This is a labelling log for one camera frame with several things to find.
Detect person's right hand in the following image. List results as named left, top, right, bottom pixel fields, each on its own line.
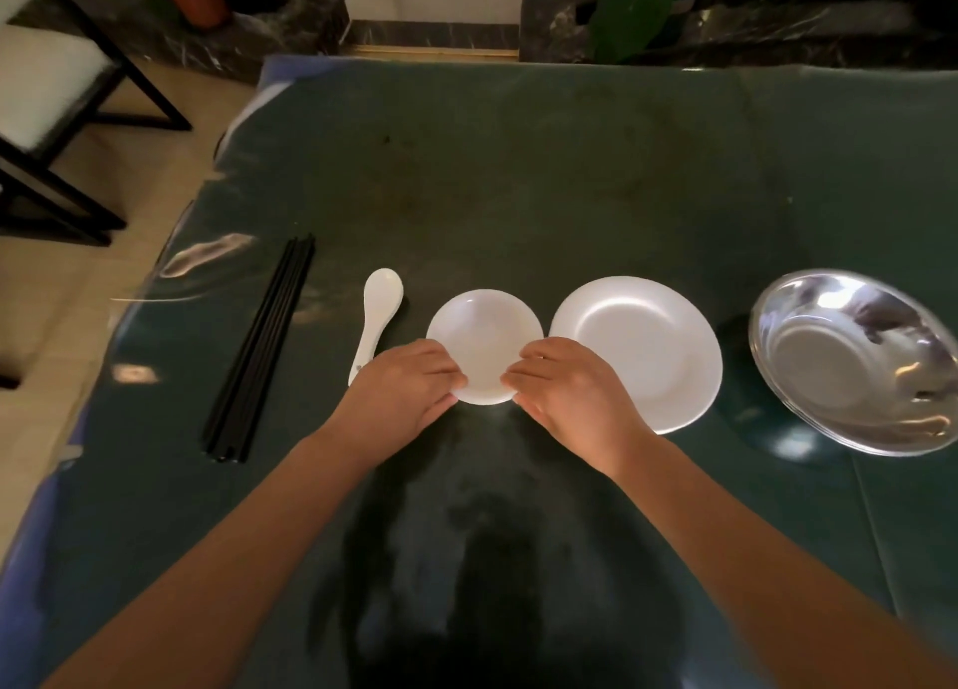
left=500, top=337, right=661, bottom=481

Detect person's left hand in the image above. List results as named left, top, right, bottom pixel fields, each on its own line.
left=322, top=339, right=470, bottom=474

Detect small white bowl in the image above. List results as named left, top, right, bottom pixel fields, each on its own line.
left=426, top=289, right=545, bottom=407

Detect person's right forearm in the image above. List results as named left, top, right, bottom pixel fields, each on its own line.
left=608, top=433, right=958, bottom=689

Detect person's left forearm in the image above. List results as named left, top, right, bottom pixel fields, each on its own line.
left=41, top=427, right=375, bottom=689

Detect white ceramic spoon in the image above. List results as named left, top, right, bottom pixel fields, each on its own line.
left=347, top=268, right=405, bottom=387

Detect white plate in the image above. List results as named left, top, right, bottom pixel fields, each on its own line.
left=548, top=275, right=724, bottom=436

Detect bundle of black chopsticks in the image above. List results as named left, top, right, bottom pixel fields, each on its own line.
left=200, top=233, right=317, bottom=464

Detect dark green tablecloth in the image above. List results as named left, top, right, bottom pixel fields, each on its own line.
left=0, top=54, right=958, bottom=689

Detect stainless steel bowl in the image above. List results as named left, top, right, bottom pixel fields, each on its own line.
left=748, top=268, right=958, bottom=458

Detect green leafy plant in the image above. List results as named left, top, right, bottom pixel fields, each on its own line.
left=587, top=0, right=716, bottom=65

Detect dark marble planter ledge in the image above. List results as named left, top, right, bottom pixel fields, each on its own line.
left=518, top=0, right=958, bottom=70
left=11, top=0, right=354, bottom=85

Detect black chair with white cushion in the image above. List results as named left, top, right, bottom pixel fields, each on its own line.
left=0, top=0, right=194, bottom=248

